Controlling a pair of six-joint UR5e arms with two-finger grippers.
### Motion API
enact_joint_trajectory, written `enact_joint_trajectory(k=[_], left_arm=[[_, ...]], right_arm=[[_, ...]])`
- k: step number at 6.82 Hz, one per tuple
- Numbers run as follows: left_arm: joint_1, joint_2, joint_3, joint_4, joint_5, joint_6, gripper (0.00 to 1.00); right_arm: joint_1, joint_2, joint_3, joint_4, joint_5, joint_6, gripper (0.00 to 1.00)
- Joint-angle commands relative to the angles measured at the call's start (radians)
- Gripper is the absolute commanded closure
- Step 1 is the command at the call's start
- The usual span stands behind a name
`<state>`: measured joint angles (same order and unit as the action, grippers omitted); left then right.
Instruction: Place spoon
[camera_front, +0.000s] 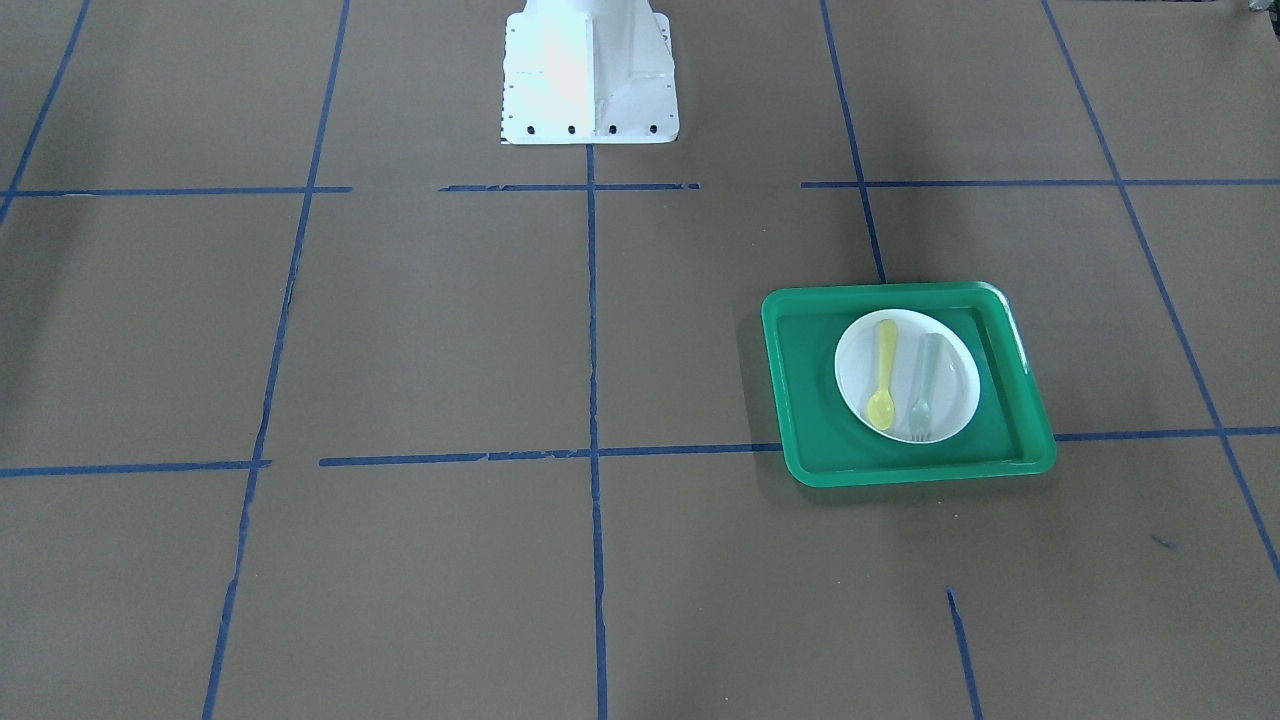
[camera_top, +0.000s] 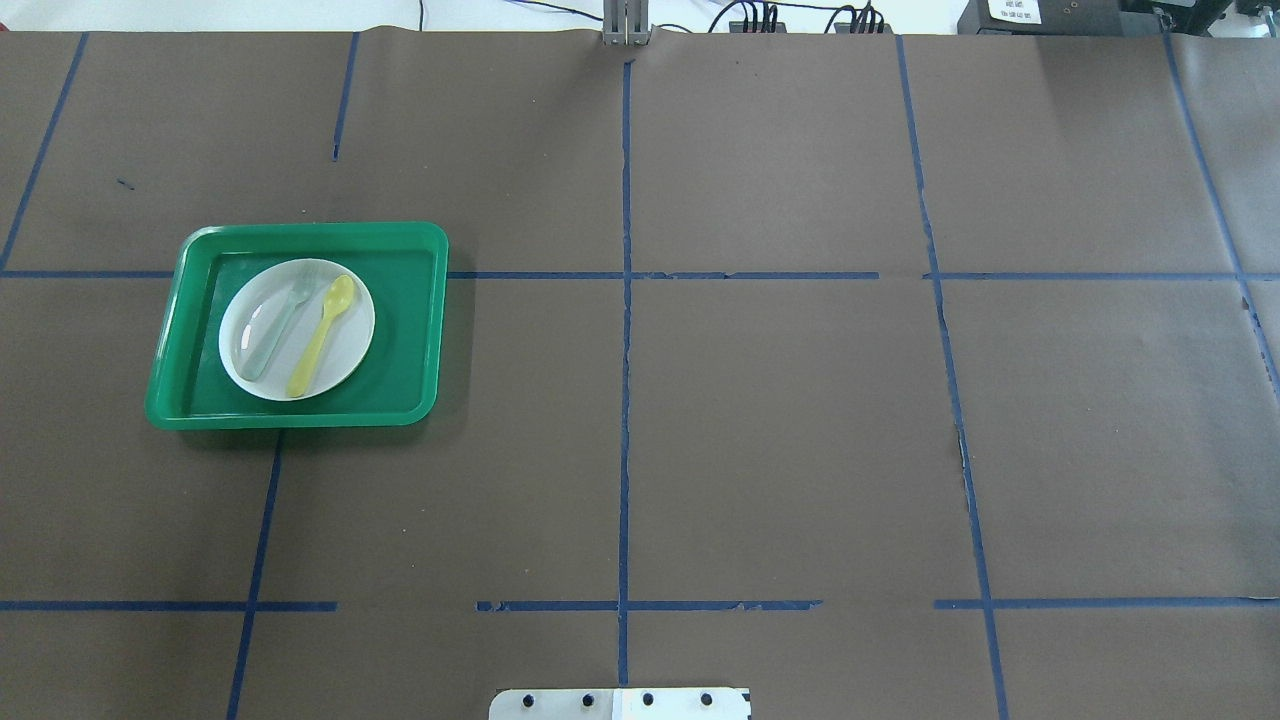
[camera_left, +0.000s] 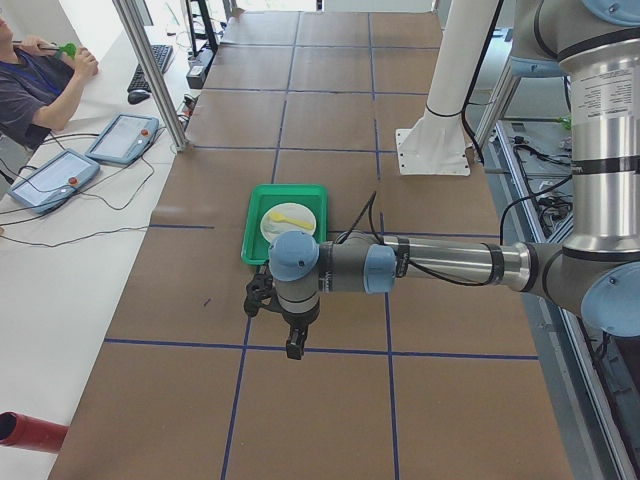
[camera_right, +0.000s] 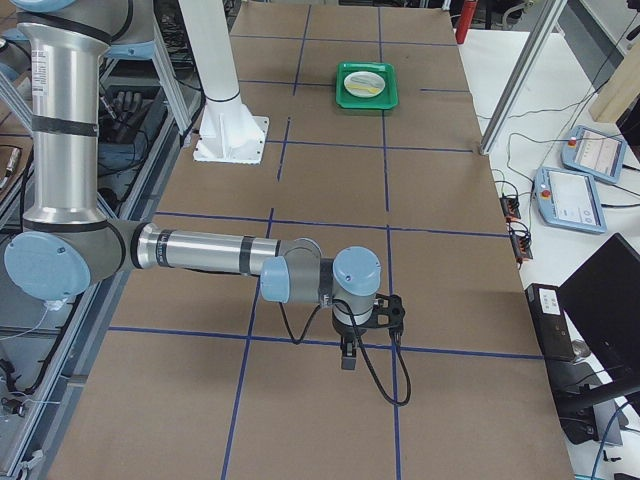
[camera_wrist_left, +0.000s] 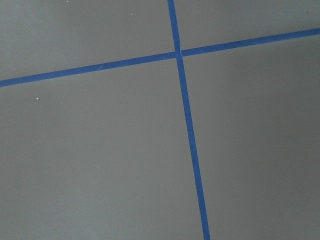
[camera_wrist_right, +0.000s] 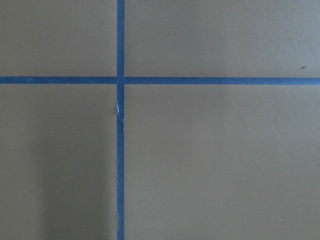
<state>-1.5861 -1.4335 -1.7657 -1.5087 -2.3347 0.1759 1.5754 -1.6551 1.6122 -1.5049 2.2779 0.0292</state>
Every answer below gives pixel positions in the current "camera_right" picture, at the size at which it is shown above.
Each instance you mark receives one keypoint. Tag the white round plate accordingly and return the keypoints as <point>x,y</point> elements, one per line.
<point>365,78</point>

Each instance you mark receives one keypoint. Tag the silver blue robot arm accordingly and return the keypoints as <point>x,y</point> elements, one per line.
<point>68,244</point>

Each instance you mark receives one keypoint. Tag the green plastic tray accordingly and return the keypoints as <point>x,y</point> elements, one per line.
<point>387,100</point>

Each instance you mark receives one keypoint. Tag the blue teach pendant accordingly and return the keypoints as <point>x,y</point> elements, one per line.
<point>569,200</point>
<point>593,152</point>

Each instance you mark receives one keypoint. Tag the far blue teach pendant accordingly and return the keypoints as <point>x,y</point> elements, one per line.
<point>593,152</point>

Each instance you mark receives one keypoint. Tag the wooden board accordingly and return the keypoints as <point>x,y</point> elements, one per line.
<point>620,21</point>

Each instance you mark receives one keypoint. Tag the black computer box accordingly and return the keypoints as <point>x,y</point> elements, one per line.
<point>550,323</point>

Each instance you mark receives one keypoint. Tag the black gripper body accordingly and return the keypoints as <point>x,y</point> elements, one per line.
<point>344,331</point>

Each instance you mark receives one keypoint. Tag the black monitor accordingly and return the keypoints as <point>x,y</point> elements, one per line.
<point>601,299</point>

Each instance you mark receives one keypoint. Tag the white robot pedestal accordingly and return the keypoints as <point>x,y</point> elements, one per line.
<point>228,132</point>

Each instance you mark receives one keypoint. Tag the near blue teach pendant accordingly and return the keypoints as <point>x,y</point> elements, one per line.
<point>569,200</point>

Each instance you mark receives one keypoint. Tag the yellow plastic spoon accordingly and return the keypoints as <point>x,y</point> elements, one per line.
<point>363,91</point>

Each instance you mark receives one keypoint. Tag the red cylinder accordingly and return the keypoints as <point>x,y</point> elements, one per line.
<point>465,20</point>

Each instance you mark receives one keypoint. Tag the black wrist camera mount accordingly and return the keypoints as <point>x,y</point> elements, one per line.
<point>387,313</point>

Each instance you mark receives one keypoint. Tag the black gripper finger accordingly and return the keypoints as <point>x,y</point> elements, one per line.
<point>352,359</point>
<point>345,361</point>

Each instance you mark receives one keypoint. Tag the aluminium frame post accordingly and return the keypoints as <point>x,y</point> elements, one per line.
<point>532,49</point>

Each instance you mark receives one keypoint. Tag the orange black connector block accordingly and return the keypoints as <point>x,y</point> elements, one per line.
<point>510,207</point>

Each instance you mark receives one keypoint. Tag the aluminium side frame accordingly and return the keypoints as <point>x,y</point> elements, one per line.
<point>46,358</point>

